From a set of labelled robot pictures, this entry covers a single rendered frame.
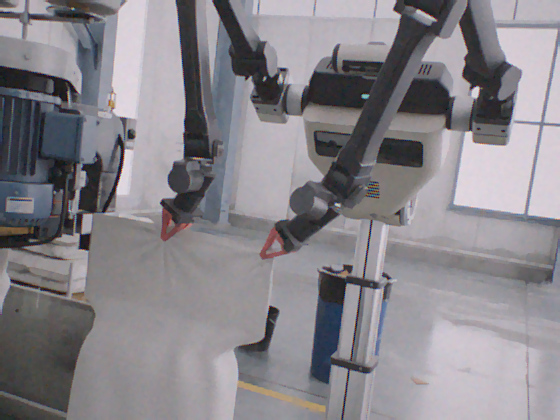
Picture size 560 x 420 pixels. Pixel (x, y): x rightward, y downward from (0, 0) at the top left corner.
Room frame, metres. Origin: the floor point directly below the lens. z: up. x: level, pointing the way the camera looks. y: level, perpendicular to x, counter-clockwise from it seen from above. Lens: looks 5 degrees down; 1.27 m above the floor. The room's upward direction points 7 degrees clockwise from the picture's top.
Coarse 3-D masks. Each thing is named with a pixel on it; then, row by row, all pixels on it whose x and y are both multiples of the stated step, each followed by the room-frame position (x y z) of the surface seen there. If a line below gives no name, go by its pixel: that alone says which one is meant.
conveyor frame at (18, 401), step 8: (0, 392) 1.84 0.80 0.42; (0, 400) 1.83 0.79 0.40; (8, 400) 1.82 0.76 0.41; (16, 400) 1.81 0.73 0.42; (24, 400) 1.81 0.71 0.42; (0, 408) 1.83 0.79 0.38; (8, 408) 1.82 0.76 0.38; (16, 408) 1.80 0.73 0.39; (24, 408) 1.79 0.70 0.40; (32, 408) 1.78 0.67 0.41; (40, 408) 1.77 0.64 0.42; (48, 408) 1.77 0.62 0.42; (16, 416) 1.80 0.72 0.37; (24, 416) 1.79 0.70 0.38; (32, 416) 1.78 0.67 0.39; (40, 416) 1.77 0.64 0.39; (48, 416) 1.76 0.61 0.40; (56, 416) 1.75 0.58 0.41; (64, 416) 1.74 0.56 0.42
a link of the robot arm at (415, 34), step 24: (456, 0) 1.01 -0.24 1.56; (408, 24) 1.06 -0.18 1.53; (432, 24) 1.03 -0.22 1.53; (456, 24) 1.04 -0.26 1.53; (408, 48) 1.06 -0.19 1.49; (384, 72) 1.10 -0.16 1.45; (408, 72) 1.09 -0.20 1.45; (384, 96) 1.10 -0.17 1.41; (360, 120) 1.15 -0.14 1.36; (384, 120) 1.13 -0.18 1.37; (360, 144) 1.15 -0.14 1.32; (336, 168) 1.20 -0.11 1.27; (360, 168) 1.16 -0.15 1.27
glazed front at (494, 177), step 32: (512, 32) 8.69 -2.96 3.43; (544, 32) 8.54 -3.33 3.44; (544, 64) 8.51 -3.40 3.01; (544, 96) 8.49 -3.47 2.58; (544, 128) 8.46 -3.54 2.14; (480, 160) 8.74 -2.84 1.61; (512, 160) 8.58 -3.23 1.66; (544, 160) 8.43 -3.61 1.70; (480, 192) 8.71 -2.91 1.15; (512, 192) 8.55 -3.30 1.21; (544, 192) 8.40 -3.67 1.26
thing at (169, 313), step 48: (96, 240) 1.45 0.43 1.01; (144, 240) 1.41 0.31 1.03; (192, 240) 1.35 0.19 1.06; (96, 288) 1.45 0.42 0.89; (144, 288) 1.41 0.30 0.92; (192, 288) 1.34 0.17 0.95; (240, 288) 1.29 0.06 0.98; (96, 336) 1.36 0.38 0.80; (144, 336) 1.33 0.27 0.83; (192, 336) 1.30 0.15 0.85; (240, 336) 1.28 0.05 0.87; (96, 384) 1.34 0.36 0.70; (144, 384) 1.29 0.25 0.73; (192, 384) 1.26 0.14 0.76
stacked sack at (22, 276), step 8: (8, 272) 4.18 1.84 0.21; (16, 272) 4.16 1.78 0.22; (24, 272) 4.14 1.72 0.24; (16, 280) 4.18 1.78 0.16; (24, 280) 4.13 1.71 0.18; (32, 280) 4.10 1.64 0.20; (48, 280) 4.06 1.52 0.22; (80, 280) 4.13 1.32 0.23; (56, 288) 4.02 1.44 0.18; (64, 288) 4.00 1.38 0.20; (72, 288) 4.03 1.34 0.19; (80, 288) 4.09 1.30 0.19
